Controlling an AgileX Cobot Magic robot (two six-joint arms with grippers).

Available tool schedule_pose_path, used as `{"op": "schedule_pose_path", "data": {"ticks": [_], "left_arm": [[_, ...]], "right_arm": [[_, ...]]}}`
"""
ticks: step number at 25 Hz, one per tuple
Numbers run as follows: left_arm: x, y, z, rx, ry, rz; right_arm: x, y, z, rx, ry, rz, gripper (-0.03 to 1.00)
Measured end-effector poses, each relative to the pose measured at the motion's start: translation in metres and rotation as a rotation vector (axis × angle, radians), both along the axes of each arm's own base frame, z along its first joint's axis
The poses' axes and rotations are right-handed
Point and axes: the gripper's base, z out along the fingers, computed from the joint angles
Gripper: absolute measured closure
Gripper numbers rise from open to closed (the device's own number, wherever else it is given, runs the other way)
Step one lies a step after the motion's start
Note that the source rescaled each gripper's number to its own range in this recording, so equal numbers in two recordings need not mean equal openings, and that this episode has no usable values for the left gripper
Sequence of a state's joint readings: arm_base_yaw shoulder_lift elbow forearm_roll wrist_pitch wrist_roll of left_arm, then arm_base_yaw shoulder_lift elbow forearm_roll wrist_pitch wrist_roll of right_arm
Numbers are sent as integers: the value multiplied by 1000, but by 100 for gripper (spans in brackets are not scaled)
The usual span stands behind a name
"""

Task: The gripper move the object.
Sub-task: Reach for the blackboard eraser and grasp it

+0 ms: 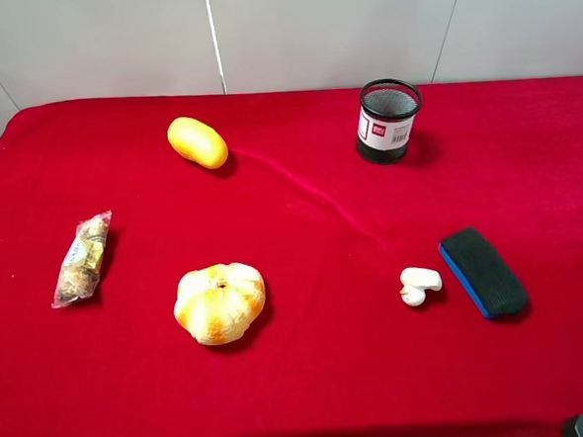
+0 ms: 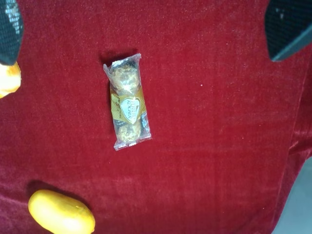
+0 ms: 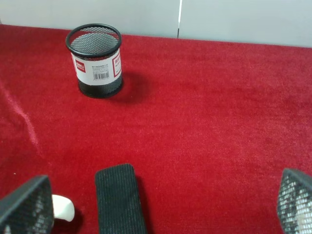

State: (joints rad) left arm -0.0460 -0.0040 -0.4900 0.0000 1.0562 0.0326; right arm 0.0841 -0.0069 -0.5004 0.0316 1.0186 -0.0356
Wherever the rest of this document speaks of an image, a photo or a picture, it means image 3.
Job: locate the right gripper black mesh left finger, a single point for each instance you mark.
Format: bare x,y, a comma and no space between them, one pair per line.
28,209

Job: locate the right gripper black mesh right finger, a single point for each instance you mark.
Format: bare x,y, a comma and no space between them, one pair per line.
294,202

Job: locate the black felt blackboard eraser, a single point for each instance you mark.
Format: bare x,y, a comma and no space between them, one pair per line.
118,201

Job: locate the white toy duck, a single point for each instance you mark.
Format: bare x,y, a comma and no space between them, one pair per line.
63,208

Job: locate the red velvet tablecloth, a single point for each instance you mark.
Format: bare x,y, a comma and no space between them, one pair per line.
208,127

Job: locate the black mesh pen holder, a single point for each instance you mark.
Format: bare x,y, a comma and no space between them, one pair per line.
95,51

